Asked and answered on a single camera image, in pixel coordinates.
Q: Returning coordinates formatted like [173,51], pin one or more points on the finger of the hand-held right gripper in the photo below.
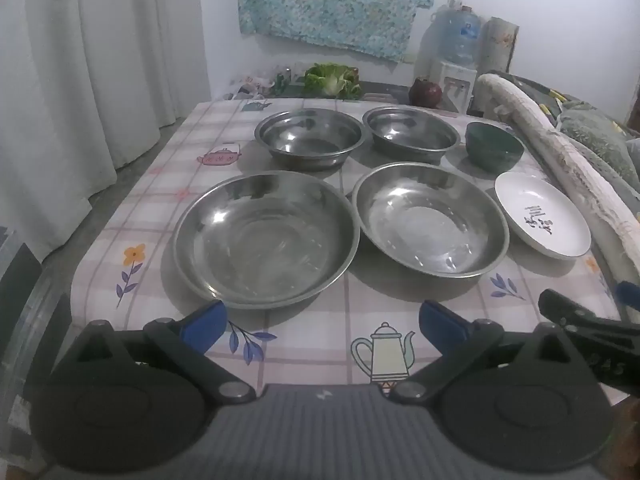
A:
[629,294]
[580,317]

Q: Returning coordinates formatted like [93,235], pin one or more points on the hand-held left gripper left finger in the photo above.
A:
[205,324]

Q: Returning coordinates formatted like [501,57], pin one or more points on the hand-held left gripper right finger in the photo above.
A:
[442,324]

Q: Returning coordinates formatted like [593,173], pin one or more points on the large steel basin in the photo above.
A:
[430,220]
[265,240]

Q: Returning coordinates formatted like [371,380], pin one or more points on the white printed ceramic plate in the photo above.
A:
[542,215]

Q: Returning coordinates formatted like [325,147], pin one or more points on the dark green ceramic bowl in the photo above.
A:
[492,145]

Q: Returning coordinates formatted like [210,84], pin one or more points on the small steel bowl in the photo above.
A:
[410,130]

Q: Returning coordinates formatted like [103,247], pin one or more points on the wide steel bowl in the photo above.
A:
[310,135]

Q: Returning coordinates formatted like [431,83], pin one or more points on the rolled white quilt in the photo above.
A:
[560,160]

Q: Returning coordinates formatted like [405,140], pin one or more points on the green patterned cushion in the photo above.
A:
[595,135]

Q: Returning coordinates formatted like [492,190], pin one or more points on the dark blanket yellow trim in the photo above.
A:
[535,91]

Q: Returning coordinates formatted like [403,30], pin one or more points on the white water dispenser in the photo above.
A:
[452,82]

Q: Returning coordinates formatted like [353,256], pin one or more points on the green leafy lettuce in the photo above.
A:
[331,81]

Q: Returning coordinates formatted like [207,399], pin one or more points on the white curtain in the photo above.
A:
[75,85]

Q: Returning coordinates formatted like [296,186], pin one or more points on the patterned paper roll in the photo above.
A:
[499,45]

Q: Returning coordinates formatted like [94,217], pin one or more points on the teal patterned wall cloth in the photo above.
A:
[330,0]

